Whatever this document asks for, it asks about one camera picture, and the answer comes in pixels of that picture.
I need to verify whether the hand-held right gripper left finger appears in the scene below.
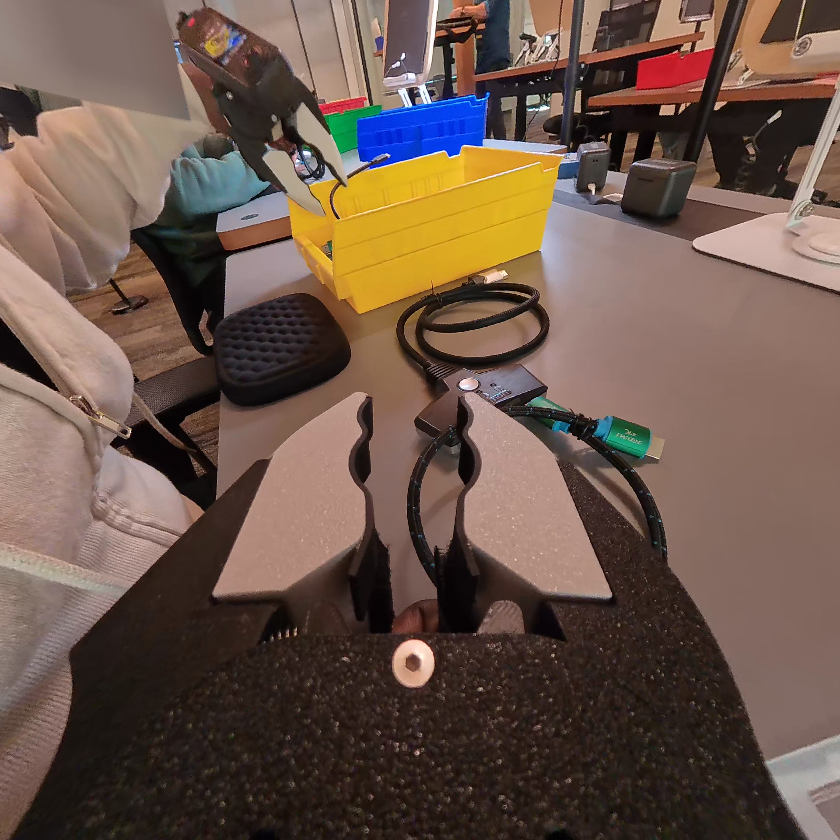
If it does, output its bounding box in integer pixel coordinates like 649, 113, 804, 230
211, 392, 395, 634

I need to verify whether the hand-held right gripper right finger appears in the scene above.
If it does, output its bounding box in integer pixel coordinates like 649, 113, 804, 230
436, 392, 615, 634

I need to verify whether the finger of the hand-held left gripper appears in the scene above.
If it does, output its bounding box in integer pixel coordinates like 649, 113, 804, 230
264, 148, 327, 217
290, 104, 349, 188

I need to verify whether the yellow plastic bin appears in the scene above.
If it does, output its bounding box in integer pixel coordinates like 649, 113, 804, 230
289, 144, 564, 315

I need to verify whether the black cable with white plug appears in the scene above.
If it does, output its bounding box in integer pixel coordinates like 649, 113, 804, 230
395, 268, 551, 386

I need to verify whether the person's left forearm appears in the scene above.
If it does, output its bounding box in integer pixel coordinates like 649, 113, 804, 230
0, 101, 198, 296

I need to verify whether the grey desk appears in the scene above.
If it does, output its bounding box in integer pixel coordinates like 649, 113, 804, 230
217, 167, 840, 762
217, 138, 565, 252

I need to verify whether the wooden office desk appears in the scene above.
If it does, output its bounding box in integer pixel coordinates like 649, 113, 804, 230
587, 72, 840, 166
472, 29, 706, 142

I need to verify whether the person's right hand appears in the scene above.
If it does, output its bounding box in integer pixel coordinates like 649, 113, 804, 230
392, 597, 441, 635

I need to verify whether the green plastic bin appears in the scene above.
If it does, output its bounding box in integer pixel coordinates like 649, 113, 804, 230
326, 104, 383, 154

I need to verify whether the blue plastic bin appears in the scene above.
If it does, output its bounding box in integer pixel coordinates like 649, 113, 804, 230
356, 92, 490, 169

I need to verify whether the grey light panel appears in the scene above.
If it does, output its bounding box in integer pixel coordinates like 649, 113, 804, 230
382, 0, 439, 106

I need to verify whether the black wrist rest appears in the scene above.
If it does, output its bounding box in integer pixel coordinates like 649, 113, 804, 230
213, 293, 353, 408

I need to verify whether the person's white hoodie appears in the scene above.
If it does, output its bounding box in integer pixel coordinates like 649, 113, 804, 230
0, 243, 204, 723

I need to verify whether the black light tripod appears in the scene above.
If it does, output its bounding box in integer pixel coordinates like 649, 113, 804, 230
561, 0, 587, 149

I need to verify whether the small grey cube device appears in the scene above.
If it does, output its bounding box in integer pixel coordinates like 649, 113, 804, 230
575, 141, 613, 194

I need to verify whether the black undershirt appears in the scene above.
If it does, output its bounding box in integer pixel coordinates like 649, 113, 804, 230
0, 318, 47, 388

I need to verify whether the dark grey cube device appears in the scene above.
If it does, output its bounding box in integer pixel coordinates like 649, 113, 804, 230
620, 159, 698, 219

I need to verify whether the black board on stand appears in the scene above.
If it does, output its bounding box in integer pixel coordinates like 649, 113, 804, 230
692, 75, 840, 293

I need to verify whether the beige board stand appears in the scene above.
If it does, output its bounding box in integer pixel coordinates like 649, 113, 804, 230
735, 0, 840, 84

